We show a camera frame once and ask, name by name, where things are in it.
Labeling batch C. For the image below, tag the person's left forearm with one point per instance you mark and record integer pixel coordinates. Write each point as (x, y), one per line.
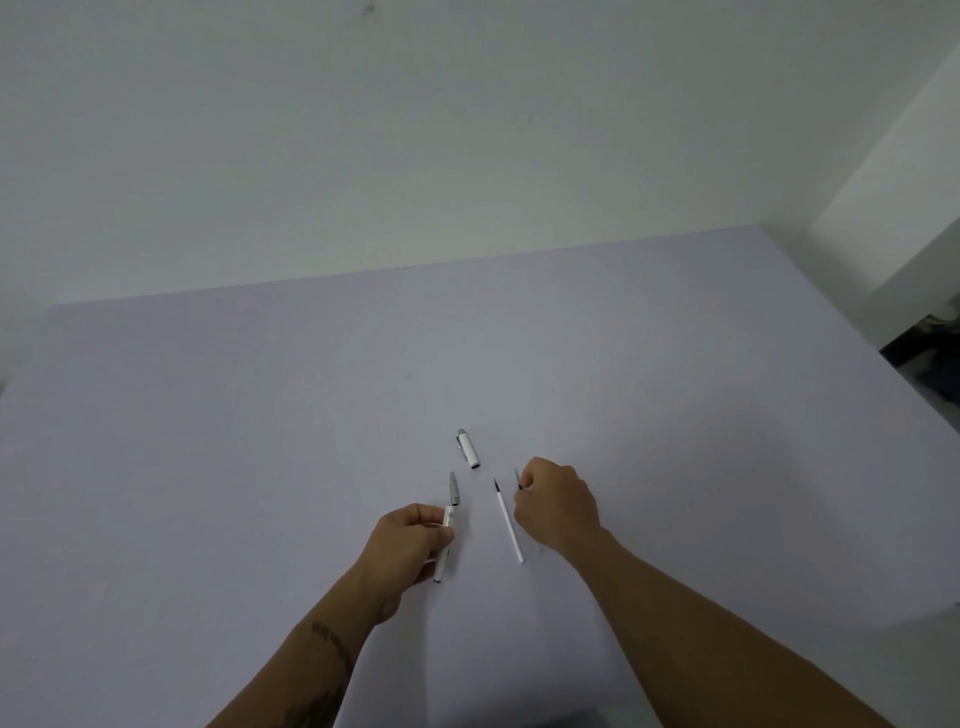
(296, 664)

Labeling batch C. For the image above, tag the white pen cap silver clip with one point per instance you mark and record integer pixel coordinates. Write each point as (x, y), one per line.
(468, 448)

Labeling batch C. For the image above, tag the person's left thumb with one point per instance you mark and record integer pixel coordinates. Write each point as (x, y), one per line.
(433, 539)

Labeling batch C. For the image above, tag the white pen refill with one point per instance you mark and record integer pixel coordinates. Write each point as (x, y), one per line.
(508, 521)

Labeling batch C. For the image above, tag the person's left hand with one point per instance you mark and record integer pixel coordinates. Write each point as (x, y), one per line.
(401, 551)

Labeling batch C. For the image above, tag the person's right forearm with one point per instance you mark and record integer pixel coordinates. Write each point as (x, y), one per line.
(697, 637)

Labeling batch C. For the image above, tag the white pen barrel silver tip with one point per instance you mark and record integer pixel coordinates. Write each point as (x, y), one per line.
(448, 525)

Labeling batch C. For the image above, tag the person's right fingers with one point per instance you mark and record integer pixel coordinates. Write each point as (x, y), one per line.
(526, 480)

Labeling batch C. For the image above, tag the person's right hand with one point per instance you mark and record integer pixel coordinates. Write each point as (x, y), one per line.
(559, 506)

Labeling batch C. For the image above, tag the dark objects beside table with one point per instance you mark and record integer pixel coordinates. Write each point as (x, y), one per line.
(926, 352)

